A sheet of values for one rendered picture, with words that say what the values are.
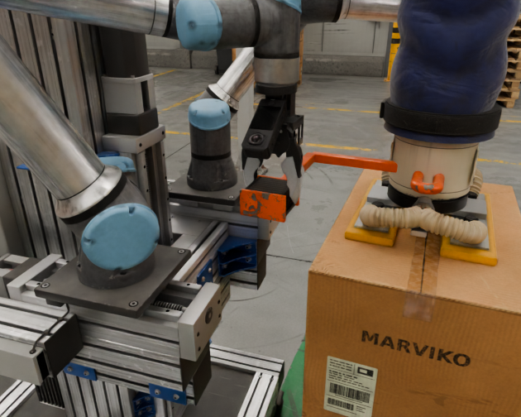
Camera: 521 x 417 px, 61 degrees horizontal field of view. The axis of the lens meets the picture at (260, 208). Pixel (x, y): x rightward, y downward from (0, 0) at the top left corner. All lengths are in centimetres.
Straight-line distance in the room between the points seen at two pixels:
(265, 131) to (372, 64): 960
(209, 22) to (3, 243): 81
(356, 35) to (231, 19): 974
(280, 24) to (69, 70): 47
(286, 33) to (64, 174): 39
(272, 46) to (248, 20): 6
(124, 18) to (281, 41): 25
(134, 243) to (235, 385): 119
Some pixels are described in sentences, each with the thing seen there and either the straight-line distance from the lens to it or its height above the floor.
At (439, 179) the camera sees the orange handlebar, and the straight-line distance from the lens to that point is 93.
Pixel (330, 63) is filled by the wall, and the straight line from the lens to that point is 1039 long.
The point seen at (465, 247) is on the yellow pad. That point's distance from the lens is 96.
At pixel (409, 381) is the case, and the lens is 95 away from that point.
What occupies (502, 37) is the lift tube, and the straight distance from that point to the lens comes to 95.
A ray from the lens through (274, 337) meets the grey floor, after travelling 232.
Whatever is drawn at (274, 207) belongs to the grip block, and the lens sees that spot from 77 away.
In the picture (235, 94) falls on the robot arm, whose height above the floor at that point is 127.
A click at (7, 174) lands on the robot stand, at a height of 115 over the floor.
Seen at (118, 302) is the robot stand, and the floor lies 104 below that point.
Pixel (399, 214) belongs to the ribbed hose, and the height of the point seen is 116.
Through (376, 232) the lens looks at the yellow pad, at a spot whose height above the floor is 109.
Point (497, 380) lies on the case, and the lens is 93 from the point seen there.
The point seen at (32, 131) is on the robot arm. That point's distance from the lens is 66.
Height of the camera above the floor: 153
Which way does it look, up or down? 25 degrees down
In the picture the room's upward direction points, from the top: straight up
